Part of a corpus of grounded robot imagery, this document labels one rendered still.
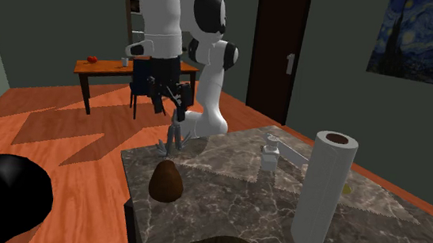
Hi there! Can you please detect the blue starry night painting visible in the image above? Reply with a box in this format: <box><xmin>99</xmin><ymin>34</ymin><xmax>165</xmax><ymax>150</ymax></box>
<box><xmin>364</xmin><ymin>0</ymin><xmax>433</xmax><ymax>89</ymax></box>

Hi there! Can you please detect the dark blue chair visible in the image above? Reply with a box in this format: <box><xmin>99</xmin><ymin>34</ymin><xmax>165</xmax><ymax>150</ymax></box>
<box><xmin>126</xmin><ymin>57</ymin><xmax>185</xmax><ymax>124</ymax></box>

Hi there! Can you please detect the brown shelf unit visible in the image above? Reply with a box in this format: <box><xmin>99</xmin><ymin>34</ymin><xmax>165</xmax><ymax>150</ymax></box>
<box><xmin>118</xmin><ymin>0</ymin><xmax>150</xmax><ymax>49</ymax></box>

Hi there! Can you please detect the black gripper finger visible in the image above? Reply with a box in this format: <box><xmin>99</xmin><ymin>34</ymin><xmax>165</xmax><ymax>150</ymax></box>
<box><xmin>146</xmin><ymin>76</ymin><xmax>169</xmax><ymax>115</ymax></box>
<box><xmin>163</xmin><ymin>80</ymin><xmax>194</xmax><ymax>123</ymax></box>

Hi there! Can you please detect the dark brown door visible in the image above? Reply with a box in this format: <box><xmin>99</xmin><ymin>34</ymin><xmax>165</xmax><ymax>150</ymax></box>
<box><xmin>244</xmin><ymin>0</ymin><xmax>313</xmax><ymax>128</ymax></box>

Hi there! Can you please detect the small white pump bottle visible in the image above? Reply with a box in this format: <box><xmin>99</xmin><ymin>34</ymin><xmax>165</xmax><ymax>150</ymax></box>
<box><xmin>260</xmin><ymin>134</ymin><xmax>283</xmax><ymax>174</ymax></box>

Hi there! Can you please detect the pale grey knife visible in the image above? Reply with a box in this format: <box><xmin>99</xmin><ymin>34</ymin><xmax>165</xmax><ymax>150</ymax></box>
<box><xmin>263</xmin><ymin>132</ymin><xmax>313</xmax><ymax>166</ymax></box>

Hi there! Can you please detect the brown egg-shaped object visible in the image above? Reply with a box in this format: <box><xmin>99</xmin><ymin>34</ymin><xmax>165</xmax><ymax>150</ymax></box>
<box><xmin>146</xmin><ymin>158</ymin><xmax>187</xmax><ymax>206</ymax></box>

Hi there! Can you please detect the white paper towel roll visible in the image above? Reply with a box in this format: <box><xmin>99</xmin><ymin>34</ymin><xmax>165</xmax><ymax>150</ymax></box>
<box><xmin>289</xmin><ymin>127</ymin><xmax>360</xmax><ymax>243</ymax></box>

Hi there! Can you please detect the large black rounded object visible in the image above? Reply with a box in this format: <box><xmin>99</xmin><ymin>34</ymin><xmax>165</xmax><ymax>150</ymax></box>
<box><xmin>0</xmin><ymin>152</ymin><xmax>58</xmax><ymax>243</ymax></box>

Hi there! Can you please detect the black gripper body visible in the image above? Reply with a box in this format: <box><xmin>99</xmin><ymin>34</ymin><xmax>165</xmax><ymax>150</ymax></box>
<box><xmin>149</xmin><ymin>54</ymin><xmax>183</xmax><ymax>94</ymax></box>

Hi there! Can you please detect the wooden table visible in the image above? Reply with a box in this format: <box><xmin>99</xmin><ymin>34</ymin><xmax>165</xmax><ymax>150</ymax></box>
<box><xmin>70</xmin><ymin>51</ymin><xmax>201</xmax><ymax>124</ymax></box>

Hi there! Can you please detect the grey metal kitchen tool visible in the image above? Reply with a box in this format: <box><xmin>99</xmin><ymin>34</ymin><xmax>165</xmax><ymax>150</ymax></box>
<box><xmin>154</xmin><ymin>108</ymin><xmax>196</xmax><ymax>162</ymax></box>

